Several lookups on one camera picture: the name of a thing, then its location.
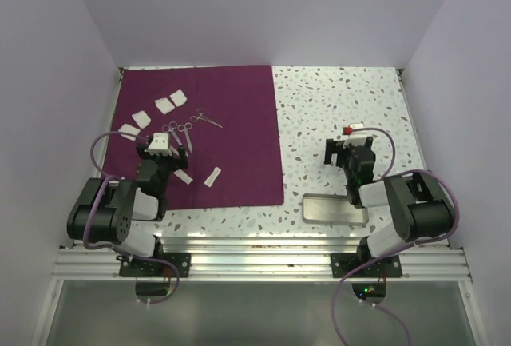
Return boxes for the steel scissors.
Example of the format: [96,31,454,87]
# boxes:
[162,121,182,146]
[177,122,193,153]

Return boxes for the steel forceps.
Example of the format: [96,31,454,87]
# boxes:
[190,108,223,129]

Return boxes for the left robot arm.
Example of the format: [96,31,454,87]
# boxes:
[66,137,188,276]

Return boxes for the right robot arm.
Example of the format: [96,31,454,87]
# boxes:
[324,137,459,276]

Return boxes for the white strip left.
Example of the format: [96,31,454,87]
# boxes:
[173,169,193,185]

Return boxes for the white strip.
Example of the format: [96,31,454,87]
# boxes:
[173,169,193,185]
[204,167,222,188]

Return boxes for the white gauze pad far left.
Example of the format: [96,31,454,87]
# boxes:
[118,124,140,141]

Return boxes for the white gauze pad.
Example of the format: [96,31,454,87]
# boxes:
[169,89,188,107]
[118,124,140,141]
[132,110,152,129]
[154,97,175,115]

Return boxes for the white strip right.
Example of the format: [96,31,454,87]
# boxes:
[204,167,222,188]

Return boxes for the metal tray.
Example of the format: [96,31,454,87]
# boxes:
[303,193,369,226]

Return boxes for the purple cloth mat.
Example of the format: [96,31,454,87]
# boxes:
[112,66,284,210]

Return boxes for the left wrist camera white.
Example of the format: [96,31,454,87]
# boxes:
[147,133,172,156]

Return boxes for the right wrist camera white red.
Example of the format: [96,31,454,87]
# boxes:
[343,123,367,142]

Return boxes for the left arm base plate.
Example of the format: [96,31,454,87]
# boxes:
[116,253,192,278]

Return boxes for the aluminium rail frame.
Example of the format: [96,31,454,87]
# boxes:
[50,237,471,282]

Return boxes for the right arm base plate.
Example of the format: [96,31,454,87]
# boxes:
[330,253,403,279]

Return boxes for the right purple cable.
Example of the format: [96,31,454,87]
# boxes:
[331,127,462,346]

